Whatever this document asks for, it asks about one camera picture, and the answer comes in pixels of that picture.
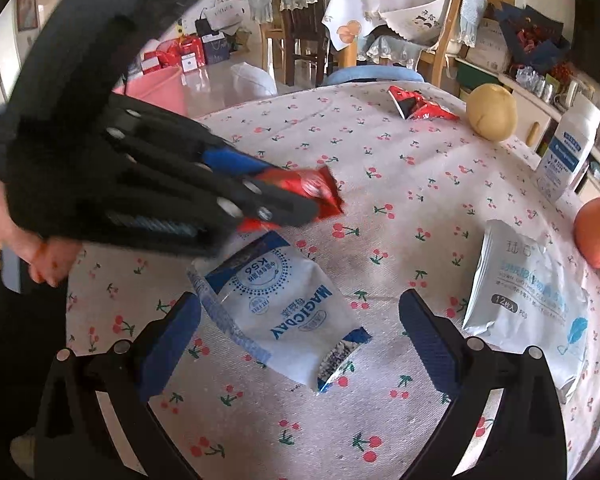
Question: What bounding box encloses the dining table orange print cloth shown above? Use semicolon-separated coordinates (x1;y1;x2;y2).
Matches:
322;0;397;68

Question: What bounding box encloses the dark blue wrapped bouquet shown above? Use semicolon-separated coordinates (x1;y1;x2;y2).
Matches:
496;5;572;77

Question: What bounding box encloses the cherry print tablecloth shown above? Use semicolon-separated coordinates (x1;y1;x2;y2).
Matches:
65;82;600;480

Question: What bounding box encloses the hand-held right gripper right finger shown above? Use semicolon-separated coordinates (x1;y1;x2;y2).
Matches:
397;289;568;480

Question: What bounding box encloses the light wooden chair grey cover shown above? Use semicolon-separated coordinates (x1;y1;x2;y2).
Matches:
249;0;282;57

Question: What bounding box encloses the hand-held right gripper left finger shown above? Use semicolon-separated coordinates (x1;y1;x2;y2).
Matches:
32;291;203;480

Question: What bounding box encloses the dark blue gift bag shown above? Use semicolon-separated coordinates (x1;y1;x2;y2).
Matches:
195;7;232;64

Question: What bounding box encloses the white wipes packet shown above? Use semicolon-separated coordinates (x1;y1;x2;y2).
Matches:
462;219;592;403

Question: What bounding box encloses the large yellow round fruit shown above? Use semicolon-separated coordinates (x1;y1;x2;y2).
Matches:
467;84;519;142

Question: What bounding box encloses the white blue snack packet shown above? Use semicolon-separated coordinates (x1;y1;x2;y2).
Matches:
187;231;372;395

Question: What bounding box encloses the blue cushion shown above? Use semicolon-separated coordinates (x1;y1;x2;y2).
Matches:
324;65;425;87

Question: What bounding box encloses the beige cardboard box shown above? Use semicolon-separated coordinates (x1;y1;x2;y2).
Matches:
467;19;512;74

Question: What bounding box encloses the dark wooden chair lace cover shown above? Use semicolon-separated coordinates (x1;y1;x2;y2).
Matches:
277;0;332;87

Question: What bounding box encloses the white bottle blue label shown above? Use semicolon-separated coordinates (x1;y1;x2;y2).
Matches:
536;95;600;206

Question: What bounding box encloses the pile of red gift boxes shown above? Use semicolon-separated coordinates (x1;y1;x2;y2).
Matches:
139;35;207;77

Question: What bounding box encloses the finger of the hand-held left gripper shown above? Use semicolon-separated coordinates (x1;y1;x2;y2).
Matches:
105;97;276;179
25;146;321;261

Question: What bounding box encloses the white television cabinet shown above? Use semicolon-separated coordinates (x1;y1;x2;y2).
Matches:
455;57;600;201

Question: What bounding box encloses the person's left hand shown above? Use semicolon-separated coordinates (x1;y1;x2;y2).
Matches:
0;175;78;288

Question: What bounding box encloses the torn red snack packet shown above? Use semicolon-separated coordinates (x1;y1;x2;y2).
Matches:
387;85;460;122

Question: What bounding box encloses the framed wall picture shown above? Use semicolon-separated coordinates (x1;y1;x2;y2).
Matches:
17;0;42;32

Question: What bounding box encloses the white paper bag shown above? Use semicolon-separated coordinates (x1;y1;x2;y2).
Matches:
202;0;247;32

